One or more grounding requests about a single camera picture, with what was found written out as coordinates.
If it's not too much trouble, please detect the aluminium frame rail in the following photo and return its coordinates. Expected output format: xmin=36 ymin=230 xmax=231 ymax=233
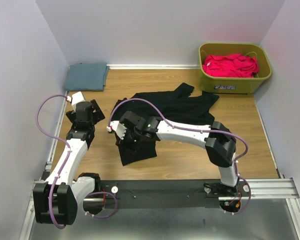
xmin=19 ymin=89 xmax=300 ymax=240

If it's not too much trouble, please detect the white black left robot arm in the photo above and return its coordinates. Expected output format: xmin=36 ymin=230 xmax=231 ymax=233
xmin=33 ymin=99 xmax=105 ymax=229

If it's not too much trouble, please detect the black t-shirt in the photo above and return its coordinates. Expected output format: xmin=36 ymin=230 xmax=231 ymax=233
xmin=111 ymin=83 xmax=220 ymax=166

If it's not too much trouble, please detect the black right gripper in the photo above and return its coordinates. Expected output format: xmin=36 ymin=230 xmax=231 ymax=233
xmin=115 ymin=127 xmax=143 ymax=157

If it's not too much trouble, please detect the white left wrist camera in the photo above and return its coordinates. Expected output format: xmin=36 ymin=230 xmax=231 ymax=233
xmin=66 ymin=91 xmax=86 ymax=111

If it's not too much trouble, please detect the folded blue-grey t-shirt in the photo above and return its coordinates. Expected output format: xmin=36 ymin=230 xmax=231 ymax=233
xmin=63 ymin=62 xmax=110 ymax=92

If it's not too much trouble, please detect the pink t-shirt in bin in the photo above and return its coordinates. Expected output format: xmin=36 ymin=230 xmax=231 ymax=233
xmin=202 ymin=53 xmax=260 ymax=78

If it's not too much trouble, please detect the olive green plastic bin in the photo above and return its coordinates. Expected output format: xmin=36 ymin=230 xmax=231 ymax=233
xmin=198 ymin=42 xmax=272 ymax=94

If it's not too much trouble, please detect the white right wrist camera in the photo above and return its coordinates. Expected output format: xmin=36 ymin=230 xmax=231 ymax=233
xmin=106 ymin=120 xmax=128 ymax=140

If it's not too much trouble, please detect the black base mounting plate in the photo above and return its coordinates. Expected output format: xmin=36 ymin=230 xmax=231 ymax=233
xmin=72 ymin=178 xmax=251 ymax=210

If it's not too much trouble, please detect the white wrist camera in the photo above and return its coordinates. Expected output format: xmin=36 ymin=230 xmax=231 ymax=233
xmin=66 ymin=91 xmax=86 ymax=111
xmin=106 ymin=120 xmax=128 ymax=140

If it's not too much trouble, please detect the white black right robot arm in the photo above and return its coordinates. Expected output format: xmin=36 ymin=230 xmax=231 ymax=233
xmin=107 ymin=111 xmax=239 ymax=197

